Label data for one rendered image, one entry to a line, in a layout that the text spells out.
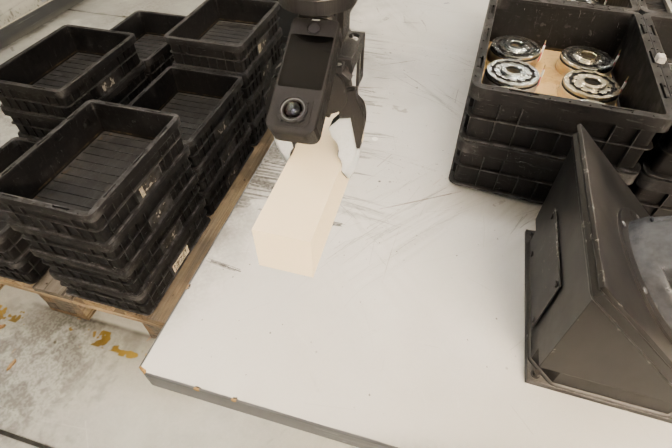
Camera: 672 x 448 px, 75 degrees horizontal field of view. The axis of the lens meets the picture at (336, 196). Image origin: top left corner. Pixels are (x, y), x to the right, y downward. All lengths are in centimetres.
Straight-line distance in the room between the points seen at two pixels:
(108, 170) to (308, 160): 93
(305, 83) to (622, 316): 40
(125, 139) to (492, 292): 112
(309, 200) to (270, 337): 29
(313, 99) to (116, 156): 108
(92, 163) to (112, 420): 72
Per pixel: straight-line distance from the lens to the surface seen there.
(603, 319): 57
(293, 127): 37
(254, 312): 71
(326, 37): 41
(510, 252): 82
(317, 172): 49
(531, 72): 98
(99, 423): 152
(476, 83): 77
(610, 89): 99
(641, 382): 68
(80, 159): 145
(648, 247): 64
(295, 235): 43
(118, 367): 157
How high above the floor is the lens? 131
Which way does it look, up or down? 46 degrees down
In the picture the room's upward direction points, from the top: straight up
